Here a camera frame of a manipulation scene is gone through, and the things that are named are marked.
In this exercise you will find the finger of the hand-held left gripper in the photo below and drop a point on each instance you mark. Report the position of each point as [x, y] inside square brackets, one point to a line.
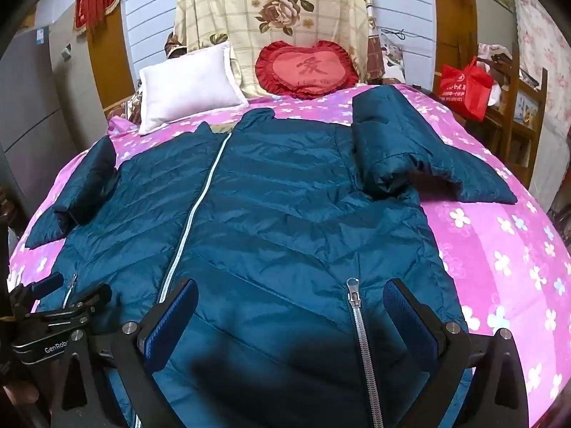
[47, 284]
[91, 298]

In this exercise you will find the pink floral bedsheet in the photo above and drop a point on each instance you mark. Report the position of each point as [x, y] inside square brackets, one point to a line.
[490, 240]

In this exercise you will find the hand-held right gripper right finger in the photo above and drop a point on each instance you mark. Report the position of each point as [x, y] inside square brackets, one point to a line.
[410, 321]

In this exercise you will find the wooden rack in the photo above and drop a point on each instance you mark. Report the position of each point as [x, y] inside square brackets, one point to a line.
[519, 138]

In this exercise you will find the pink floral curtain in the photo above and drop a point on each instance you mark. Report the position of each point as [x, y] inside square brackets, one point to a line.
[553, 53]

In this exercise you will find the white pillow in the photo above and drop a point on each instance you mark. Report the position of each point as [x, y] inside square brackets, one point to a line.
[187, 84]

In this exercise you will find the red heart-shaped cushion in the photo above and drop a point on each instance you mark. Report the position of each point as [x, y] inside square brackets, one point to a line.
[308, 69]

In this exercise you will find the teal quilted down jacket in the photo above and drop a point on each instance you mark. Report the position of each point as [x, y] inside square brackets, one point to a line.
[276, 196]

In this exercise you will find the grey refrigerator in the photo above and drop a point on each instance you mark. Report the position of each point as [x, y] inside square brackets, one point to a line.
[35, 93]

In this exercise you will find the red shopping bag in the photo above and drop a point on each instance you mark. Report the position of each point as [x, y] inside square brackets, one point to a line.
[464, 91]

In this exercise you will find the cream rose-print quilt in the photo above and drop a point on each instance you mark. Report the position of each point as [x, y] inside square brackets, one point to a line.
[276, 4]

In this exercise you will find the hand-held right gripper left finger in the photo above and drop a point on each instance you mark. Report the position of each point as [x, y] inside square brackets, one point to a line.
[175, 321]

